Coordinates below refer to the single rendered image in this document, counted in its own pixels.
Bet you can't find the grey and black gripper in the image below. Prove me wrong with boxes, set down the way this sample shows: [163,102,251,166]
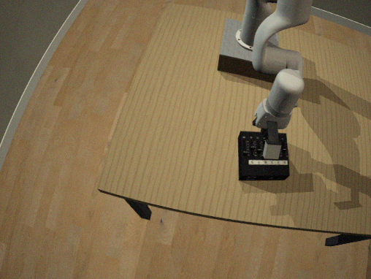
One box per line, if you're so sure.
[253,99,292,138]

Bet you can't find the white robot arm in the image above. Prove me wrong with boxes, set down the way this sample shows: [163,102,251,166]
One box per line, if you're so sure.
[235,0,313,159]

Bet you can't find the black lighting desk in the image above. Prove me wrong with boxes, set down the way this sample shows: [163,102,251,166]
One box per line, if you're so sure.
[238,131,290,180]

